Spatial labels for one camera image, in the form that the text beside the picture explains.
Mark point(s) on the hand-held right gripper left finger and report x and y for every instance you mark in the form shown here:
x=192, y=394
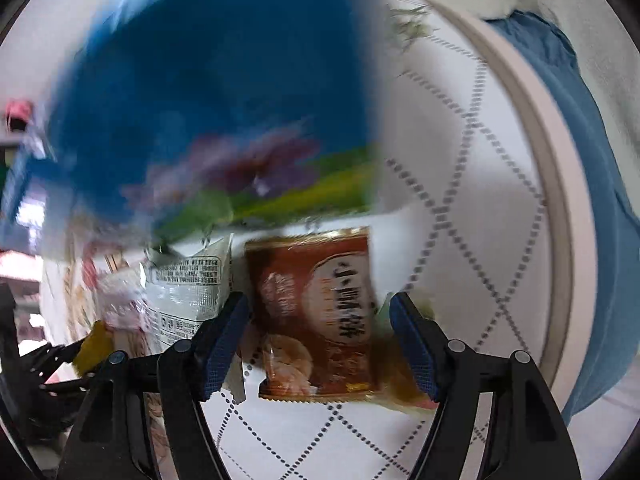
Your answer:
x=225, y=345

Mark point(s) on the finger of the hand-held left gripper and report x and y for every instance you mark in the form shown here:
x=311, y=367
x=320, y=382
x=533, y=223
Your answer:
x=55, y=357

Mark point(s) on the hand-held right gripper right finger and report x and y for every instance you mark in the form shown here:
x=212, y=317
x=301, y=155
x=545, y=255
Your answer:
x=415, y=345

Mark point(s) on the yellow snack packet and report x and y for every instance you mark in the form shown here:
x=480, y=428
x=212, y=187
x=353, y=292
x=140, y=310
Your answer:
x=92, y=350

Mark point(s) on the brown snack packet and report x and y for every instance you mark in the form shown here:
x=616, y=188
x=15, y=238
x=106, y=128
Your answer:
x=310, y=320

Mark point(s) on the blue printed cardboard box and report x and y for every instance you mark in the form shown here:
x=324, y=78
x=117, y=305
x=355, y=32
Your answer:
x=225, y=100

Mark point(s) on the white printed snack packet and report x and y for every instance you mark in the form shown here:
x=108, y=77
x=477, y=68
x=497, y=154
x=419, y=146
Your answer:
x=190, y=290

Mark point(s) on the white and red snack packet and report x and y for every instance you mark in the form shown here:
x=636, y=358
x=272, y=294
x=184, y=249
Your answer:
x=120, y=305

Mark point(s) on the blue bedsheet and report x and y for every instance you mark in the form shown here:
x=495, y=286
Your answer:
x=590, y=160

